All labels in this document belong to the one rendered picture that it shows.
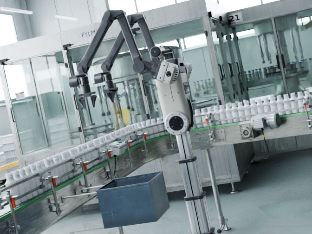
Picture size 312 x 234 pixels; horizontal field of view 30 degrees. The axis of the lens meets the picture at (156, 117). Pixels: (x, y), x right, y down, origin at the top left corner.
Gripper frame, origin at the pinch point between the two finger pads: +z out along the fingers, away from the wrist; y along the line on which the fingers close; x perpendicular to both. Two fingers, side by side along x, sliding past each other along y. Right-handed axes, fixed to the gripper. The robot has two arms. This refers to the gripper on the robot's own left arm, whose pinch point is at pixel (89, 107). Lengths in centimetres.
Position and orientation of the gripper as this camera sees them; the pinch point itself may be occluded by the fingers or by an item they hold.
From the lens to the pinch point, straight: 376.1
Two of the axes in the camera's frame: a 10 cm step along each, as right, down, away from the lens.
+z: 1.8, 9.8, 0.5
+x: 2.6, -1.0, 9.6
